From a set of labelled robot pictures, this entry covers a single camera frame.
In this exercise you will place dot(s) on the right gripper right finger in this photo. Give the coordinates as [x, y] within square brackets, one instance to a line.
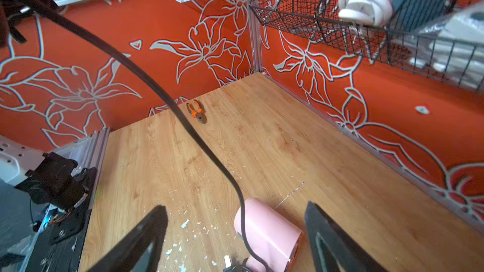
[331, 247]

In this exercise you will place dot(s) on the orange handled pliers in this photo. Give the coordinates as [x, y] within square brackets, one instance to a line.
[197, 111]

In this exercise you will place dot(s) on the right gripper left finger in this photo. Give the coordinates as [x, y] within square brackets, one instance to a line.
[141, 248]

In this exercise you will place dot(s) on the black wire wall basket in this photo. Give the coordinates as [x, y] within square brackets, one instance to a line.
[357, 27]

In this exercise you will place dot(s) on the pink hair dryer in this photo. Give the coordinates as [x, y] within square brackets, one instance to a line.
[271, 236]

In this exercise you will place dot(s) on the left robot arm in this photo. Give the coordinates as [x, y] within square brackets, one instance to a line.
[46, 177]

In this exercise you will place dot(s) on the white power adapter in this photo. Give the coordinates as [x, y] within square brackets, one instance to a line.
[451, 45]

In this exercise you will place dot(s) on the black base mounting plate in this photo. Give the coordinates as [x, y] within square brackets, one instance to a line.
[59, 246]

